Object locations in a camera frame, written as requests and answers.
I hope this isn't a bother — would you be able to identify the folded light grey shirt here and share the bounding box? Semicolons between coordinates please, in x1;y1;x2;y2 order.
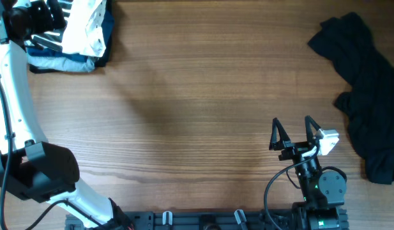
27;55;95;73

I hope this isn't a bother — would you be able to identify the crumpled black garment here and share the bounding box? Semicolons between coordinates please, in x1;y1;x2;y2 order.
308;12;394;185

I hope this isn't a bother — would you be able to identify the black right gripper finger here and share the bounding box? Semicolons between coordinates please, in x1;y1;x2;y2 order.
305;116;321;143
269;118;291;151

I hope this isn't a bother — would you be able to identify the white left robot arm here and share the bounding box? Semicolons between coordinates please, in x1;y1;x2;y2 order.
0;1;132;229

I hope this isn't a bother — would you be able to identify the folded black garment under pile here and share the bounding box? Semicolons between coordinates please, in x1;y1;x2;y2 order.
27;0;114;73

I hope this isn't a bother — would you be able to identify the white t-shirt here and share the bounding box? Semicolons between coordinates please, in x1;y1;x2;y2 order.
32;0;108;58

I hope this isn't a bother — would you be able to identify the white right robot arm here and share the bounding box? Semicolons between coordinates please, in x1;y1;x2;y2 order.
263;116;347;229

